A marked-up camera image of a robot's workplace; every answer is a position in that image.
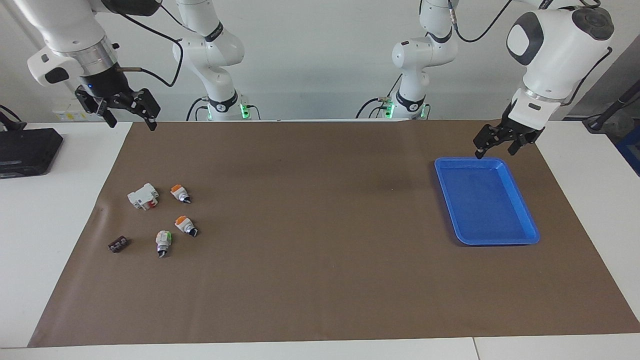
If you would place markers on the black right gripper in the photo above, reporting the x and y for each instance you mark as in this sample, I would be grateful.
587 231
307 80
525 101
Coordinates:
102 82

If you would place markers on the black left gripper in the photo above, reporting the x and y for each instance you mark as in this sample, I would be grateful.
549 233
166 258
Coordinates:
520 126

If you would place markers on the orange white rotary switch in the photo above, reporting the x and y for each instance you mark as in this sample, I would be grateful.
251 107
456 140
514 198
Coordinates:
178 191
183 222

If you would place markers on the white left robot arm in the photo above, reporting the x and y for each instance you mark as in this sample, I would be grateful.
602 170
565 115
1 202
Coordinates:
555 55

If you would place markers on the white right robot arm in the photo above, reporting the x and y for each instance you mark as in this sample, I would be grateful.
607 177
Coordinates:
65 25

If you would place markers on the blue plastic tray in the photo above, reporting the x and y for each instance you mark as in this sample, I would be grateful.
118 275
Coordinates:
485 205

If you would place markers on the black tripod stand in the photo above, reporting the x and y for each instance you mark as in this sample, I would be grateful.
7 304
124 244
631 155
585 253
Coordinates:
597 124

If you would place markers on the white circuit breaker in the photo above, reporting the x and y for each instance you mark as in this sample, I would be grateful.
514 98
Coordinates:
141 196

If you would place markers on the black electronics box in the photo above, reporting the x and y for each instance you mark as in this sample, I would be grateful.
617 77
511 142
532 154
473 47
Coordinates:
25 150

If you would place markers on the blue crate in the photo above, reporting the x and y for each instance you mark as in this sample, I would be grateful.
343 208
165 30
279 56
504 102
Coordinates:
631 152

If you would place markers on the dark brown terminal block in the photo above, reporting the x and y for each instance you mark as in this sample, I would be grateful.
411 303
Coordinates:
118 244

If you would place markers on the brown table mat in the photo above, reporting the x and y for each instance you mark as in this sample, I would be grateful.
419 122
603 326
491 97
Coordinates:
320 250

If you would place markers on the white wall socket box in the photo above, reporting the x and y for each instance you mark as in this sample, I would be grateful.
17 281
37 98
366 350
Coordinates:
67 112

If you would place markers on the green white rotary switch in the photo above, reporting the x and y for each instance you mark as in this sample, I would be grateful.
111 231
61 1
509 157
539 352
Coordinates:
163 240

